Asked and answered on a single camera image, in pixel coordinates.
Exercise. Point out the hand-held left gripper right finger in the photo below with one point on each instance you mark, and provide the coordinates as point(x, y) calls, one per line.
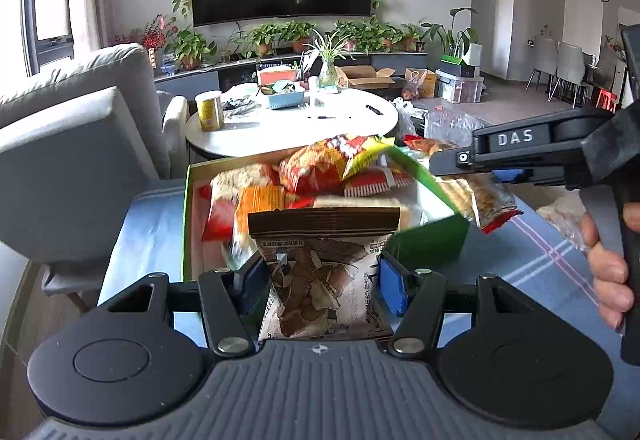
point(391, 285)

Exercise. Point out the green cardboard box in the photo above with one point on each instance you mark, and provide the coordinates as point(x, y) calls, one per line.
point(430, 240)

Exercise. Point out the clear storage bin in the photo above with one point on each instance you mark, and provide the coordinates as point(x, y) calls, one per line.
point(460, 89)

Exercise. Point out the beige red snack packet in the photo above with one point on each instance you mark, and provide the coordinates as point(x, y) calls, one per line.
point(225, 200)

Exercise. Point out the yellow cardboard box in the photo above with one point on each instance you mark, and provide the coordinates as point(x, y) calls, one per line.
point(420, 84)

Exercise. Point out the orange box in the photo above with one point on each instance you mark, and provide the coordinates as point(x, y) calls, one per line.
point(275, 74)

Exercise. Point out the grey television cabinet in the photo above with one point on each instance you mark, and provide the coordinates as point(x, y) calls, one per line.
point(190, 79)

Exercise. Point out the clear red-edged snack packet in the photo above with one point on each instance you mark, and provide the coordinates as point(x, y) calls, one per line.
point(480, 202)

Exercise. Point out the brown white snack packet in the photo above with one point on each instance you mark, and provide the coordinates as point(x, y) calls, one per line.
point(320, 280)

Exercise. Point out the white round table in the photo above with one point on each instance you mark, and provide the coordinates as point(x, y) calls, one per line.
point(290, 129)

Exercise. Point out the large-leaf plant white pot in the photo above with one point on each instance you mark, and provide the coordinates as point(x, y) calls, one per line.
point(457, 37)

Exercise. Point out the pale clear snack packet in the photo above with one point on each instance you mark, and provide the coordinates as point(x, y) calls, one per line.
point(565, 220)

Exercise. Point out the white cup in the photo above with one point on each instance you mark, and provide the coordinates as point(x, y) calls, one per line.
point(313, 92)

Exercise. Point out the red stool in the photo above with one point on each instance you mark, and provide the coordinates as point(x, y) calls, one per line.
point(606, 99)

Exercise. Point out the green black box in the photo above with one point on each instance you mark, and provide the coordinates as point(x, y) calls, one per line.
point(460, 67)

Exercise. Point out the blue plastic basket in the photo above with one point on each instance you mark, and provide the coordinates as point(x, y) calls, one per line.
point(282, 99)

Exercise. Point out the spider plant in vase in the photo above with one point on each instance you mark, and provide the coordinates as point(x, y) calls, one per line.
point(327, 54)

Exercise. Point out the red flowering plant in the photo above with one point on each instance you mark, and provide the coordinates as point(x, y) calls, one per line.
point(157, 32)

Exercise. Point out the orange snack packet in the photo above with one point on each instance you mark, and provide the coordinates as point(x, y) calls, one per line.
point(257, 207)

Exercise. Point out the grey armchair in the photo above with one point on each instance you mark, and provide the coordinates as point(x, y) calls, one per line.
point(70, 149)

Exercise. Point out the black pen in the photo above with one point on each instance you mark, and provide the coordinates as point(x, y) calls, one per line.
point(330, 117)

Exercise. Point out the red yellow snack packet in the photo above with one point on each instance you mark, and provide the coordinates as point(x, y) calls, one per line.
point(315, 164)

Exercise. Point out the bread loaf packet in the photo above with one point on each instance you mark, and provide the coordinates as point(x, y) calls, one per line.
point(410, 212)

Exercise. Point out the white dining chair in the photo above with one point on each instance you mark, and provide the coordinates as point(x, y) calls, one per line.
point(542, 57)
point(570, 64)

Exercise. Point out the grey crumpled wrapper pile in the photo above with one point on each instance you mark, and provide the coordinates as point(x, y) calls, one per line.
point(240, 105)

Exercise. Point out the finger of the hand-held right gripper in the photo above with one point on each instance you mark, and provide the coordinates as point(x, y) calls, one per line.
point(505, 176)
point(452, 162)

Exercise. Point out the yellow tin can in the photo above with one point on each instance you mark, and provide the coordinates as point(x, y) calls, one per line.
point(210, 112)

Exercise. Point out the person's right hand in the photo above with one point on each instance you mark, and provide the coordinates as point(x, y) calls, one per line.
point(607, 280)

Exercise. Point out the white plastic bag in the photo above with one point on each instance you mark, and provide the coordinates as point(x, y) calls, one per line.
point(405, 117)

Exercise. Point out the open cardboard box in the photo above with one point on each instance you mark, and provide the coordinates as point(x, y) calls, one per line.
point(365, 79)

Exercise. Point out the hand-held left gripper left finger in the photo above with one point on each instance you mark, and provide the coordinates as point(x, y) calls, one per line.
point(255, 287)

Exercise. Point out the green potted plant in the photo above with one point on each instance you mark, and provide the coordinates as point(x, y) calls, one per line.
point(357, 34)
point(402, 37)
point(297, 34)
point(262, 37)
point(192, 47)

